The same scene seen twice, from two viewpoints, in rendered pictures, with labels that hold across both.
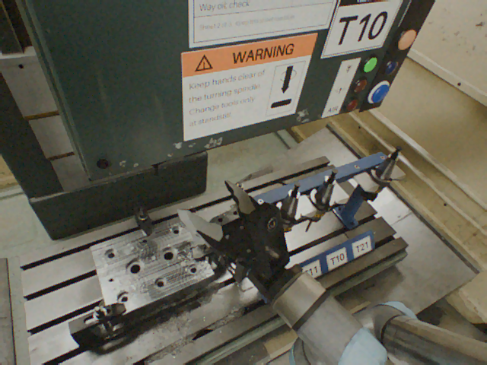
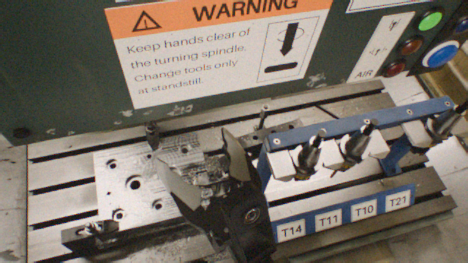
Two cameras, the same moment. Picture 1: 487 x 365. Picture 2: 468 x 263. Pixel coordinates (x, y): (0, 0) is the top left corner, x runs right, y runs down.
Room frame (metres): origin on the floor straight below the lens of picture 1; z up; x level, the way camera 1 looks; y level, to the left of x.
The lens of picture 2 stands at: (0.14, -0.05, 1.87)
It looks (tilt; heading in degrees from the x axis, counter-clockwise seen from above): 59 degrees down; 11
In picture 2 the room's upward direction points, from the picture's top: 8 degrees clockwise
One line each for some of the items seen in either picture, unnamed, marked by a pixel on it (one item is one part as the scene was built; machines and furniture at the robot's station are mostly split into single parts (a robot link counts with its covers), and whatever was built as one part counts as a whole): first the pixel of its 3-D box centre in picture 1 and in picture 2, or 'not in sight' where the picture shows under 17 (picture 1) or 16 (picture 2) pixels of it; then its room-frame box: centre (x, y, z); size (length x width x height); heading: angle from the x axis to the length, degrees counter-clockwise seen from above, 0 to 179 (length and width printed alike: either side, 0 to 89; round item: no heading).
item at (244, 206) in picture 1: (238, 204); (233, 161); (0.36, -0.01, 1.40); 0.09 x 0.03 x 0.06; 25
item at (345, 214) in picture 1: (360, 193); (410, 138); (0.77, -0.42, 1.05); 0.10 x 0.05 x 0.30; 35
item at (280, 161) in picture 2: not in sight; (281, 166); (0.48, -0.09, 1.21); 0.07 x 0.05 x 0.01; 35
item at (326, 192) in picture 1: (326, 188); (360, 139); (0.57, -0.22, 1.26); 0.04 x 0.04 x 0.07
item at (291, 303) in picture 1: (298, 295); not in sight; (0.21, -0.12, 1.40); 0.08 x 0.05 x 0.08; 140
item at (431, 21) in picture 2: (370, 65); (429, 20); (0.42, -0.14, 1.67); 0.02 x 0.01 x 0.02; 125
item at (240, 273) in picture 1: (259, 260); (241, 237); (0.26, -0.05, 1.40); 0.12 x 0.08 x 0.09; 50
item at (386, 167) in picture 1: (387, 166); (450, 118); (0.70, -0.40, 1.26); 0.04 x 0.04 x 0.07
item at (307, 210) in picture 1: (304, 206); (330, 155); (0.54, -0.18, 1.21); 0.07 x 0.05 x 0.01; 35
